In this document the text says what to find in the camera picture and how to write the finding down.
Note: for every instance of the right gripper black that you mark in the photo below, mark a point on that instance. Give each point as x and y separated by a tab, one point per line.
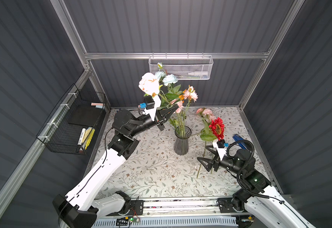
215	162

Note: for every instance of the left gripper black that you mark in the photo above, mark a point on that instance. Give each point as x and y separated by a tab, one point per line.
159	120

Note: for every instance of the pink peony stem with bud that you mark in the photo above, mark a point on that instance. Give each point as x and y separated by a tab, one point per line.
198	113

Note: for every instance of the pale pink peony cluster stem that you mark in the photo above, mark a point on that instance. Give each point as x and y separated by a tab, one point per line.
207	133

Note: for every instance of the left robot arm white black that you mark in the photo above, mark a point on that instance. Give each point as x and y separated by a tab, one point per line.
120	148

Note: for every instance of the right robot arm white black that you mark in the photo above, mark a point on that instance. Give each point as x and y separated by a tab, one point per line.
256	195

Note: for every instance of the dark glass ribbed vase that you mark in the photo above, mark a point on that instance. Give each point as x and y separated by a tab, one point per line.
181	145

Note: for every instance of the red gerbera flower stem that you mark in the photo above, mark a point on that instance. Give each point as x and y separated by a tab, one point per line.
218	127

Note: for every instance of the small pink flower spray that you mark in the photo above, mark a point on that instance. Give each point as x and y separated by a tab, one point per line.
181	112

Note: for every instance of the light blue flower stem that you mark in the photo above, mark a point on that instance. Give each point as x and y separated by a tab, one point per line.
166	79

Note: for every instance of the floral table mat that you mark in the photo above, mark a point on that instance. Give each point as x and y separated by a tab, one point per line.
154	170

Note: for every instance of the white marker in mesh basket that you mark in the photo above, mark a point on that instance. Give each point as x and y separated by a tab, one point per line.
199	74

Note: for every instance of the yellow highlighter in basket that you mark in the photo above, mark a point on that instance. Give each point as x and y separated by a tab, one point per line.
89	133

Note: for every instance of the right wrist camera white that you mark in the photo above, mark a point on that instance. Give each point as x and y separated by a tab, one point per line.
220	146

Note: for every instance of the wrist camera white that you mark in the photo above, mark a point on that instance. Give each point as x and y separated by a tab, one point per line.
150	105
220	146

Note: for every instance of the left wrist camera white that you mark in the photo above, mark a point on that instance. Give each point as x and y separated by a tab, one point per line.
150	105

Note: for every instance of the white mesh wall basket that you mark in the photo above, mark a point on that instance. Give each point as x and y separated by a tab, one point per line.
181	64

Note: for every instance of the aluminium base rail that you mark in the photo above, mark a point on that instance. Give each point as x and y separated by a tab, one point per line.
183	206

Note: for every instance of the black wire wall basket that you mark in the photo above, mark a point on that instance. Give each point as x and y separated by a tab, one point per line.
79	109

